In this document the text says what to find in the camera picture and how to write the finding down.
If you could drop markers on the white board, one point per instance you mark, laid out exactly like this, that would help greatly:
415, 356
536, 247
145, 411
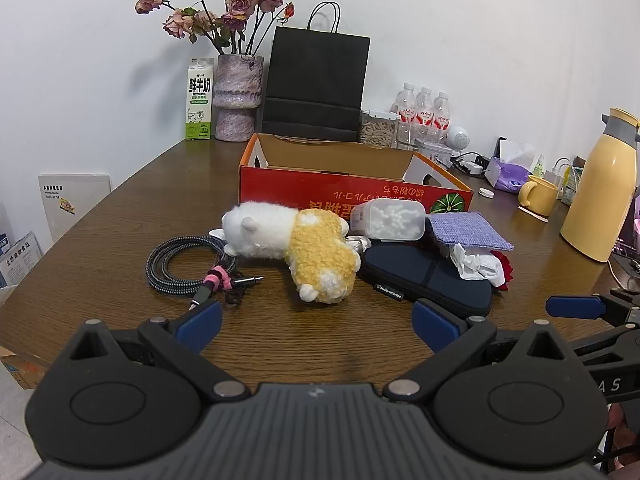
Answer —
75, 210

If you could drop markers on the white round speaker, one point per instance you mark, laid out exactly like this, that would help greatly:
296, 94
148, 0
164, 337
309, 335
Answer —
458, 137

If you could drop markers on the dried pink rose bouquet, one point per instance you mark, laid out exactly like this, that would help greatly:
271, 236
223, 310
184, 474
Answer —
240, 5

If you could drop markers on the blue printed carton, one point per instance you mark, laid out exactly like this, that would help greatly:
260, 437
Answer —
4, 247

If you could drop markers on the clear cotton swab container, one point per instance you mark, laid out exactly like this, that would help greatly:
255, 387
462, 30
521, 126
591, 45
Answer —
390, 217

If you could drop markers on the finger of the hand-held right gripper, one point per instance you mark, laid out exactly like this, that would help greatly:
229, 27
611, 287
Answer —
602, 341
575, 306

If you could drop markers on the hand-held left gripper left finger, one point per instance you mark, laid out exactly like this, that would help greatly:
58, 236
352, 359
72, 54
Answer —
200, 322

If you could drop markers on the black paper bag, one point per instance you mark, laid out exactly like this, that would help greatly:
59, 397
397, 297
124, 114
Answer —
315, 80

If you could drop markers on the red dried flower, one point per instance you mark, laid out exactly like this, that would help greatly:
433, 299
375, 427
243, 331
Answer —
507, 270

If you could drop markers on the white yellow plush toy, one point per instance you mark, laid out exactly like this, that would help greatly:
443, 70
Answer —
310, 245

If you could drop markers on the yellow mug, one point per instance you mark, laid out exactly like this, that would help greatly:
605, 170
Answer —
540, 195

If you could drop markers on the navy zip case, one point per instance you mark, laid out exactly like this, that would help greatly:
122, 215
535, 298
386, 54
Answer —
425, 275

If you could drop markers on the brown cardboard carton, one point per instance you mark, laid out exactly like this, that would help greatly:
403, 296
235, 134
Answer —
20, 367

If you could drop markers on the purple textured vase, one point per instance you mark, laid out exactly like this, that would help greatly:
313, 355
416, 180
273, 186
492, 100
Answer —
237, 95

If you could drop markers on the white power strip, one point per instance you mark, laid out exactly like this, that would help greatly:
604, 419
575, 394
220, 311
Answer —
472, 167

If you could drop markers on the brown wooden desktop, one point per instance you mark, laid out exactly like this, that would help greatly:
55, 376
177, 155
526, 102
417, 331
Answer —
310, 350

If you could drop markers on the purple tissue pack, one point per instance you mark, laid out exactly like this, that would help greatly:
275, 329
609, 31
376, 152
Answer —
505, 175

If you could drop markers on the wooden stick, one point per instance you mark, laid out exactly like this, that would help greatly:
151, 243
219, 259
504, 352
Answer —
532, 212

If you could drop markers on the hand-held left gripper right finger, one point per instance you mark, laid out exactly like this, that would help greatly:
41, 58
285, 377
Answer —
435, 327

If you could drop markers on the clear seed container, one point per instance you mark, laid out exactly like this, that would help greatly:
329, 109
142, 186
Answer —
377, 132

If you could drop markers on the purple woven pouch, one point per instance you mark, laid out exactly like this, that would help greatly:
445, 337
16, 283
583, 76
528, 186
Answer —
470, 230

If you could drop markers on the yellow thermos jug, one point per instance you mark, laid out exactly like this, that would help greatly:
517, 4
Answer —
595, 195

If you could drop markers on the white printed tin box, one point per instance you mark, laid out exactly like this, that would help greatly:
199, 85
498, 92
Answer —
435, 154

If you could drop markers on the red cardboard box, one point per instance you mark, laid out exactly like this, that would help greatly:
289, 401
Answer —
300, 190

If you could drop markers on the black stand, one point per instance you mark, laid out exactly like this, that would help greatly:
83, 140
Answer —
499, 146

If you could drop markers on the clear crinkled plastic bag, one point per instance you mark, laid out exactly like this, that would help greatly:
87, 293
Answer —
357, 244

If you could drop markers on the small white cap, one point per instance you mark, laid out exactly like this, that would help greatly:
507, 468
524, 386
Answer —
486, 192

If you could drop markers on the red label water bottle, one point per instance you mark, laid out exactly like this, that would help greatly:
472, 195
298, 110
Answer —
403, 107
441, 112
424, 110

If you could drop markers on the small green spray bottle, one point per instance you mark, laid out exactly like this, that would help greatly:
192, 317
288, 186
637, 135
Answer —
538, 166

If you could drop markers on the white green milk carton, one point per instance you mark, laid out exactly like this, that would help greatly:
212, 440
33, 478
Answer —
200, 105

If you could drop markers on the white tissue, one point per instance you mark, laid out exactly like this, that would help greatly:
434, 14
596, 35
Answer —
472, 265

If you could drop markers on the white printed carton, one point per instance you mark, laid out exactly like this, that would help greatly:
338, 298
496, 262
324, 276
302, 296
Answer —
24, 260

